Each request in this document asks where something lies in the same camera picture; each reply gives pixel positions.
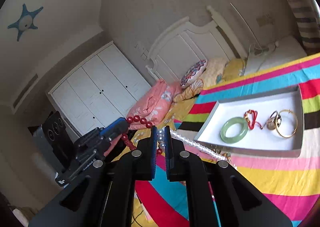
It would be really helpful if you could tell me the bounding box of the red bead bracelet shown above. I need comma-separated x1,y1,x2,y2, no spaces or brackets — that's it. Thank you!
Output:
120,115,164,156

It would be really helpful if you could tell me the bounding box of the white pearl necklace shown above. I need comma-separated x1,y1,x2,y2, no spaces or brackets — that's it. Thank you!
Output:
157,128,238,170

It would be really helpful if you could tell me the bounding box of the gold ornate pin brooch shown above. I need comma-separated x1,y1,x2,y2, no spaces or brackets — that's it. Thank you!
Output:
213,149,232,161

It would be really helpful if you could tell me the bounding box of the red string bracelet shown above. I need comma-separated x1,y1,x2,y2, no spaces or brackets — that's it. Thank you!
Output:
243,109,264,131

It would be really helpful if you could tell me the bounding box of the gold bangle bracelet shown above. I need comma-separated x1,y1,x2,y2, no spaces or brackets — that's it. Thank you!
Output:
274,109,299,139

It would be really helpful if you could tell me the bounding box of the silver jewelry tray box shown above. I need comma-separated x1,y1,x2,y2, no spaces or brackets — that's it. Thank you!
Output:
195,85,304,157

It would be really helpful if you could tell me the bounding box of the pink folded floral quilt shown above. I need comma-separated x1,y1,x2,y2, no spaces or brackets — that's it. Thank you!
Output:
126,79,182,125

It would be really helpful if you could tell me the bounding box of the white wardrobe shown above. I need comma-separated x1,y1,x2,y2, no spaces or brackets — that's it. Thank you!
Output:
48,42,151,136

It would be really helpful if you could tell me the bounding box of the green jade bangle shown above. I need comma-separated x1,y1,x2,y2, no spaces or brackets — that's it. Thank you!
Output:
220,117,248,144

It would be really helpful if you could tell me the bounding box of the patterned round cushion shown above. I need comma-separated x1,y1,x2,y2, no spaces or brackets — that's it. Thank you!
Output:
180,59,208,89

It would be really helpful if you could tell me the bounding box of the white wooden headboard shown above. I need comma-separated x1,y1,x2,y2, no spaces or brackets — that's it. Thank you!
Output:
145,5,248,83

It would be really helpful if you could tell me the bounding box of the yellow floral pillow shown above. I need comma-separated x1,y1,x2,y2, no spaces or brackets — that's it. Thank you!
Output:
173,58,228,103

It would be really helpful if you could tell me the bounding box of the white nightstand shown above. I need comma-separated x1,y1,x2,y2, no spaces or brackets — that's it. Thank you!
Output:
243,36,307,76

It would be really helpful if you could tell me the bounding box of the striped curtain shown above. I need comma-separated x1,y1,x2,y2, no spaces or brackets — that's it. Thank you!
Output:
287,0,319,54

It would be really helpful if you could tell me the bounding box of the gold oval stone ring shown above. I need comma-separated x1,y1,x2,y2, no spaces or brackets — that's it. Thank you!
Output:
265,110,282,131

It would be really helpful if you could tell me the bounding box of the blue star wall decoration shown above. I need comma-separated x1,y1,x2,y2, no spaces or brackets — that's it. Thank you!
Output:
7,4,43,42

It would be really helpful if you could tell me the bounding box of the white charging cable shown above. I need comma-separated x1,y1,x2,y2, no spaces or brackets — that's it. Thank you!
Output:
247,40,279,58

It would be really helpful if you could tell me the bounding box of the wall power socket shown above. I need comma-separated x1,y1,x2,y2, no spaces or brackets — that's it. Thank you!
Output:
256,13,275,27

